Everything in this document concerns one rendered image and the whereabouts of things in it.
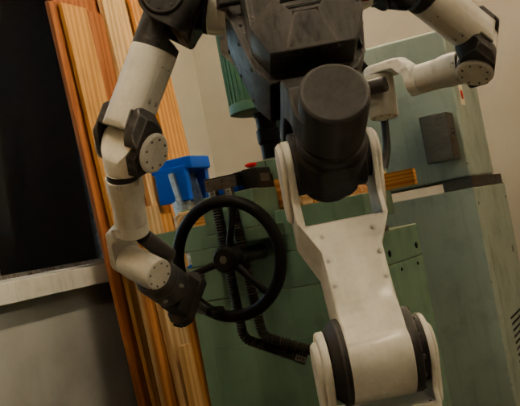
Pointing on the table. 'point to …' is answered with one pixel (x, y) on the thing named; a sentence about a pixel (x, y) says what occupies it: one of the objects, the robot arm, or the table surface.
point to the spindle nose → (266, 135)
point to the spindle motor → (235, 89)
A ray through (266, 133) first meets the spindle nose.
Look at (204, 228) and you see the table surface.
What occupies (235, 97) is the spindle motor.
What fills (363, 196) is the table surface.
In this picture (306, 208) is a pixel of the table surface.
